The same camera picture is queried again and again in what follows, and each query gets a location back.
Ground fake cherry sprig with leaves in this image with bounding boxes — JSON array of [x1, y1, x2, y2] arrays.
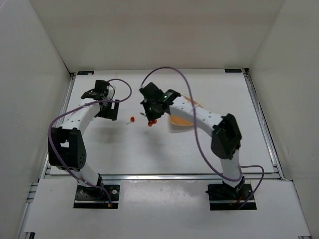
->
[[140, 112, 158, 127]]

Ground single fake red cherry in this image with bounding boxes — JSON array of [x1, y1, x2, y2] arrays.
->
[[127, 117, 135, 125]]

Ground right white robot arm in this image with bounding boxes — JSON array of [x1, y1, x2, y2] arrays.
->
[[139, 87, 245, 197]]

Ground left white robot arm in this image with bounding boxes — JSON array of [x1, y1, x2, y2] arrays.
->
[[48, 90, 120, 191]]

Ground woven bamboo fruit basket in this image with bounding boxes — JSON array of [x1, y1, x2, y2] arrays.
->
[[169, 95, 203, 127]]

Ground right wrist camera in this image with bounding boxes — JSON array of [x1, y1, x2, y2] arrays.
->
[[139, 82, 164, 101]]

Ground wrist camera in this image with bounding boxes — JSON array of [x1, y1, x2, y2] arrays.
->
[[139, 82, 164, 101], [94, 80, 112, 97]]

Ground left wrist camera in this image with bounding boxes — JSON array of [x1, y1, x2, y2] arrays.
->
[[94, 80, 112, 97]]

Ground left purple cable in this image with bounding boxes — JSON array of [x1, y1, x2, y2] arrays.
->
[[48, 78, 132, 207]]

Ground purple cable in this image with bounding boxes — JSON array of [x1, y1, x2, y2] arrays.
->
[[48, 78, 132, 207], [140, 66, 265, 210]]

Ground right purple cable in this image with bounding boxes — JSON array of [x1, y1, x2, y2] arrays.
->
[[140, 66, 265, 210]]

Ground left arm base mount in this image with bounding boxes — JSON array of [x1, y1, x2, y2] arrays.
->
[[73, 184, 120, 209]]

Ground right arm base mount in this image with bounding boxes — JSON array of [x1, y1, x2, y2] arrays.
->
[[206, 183, 257, 211]]

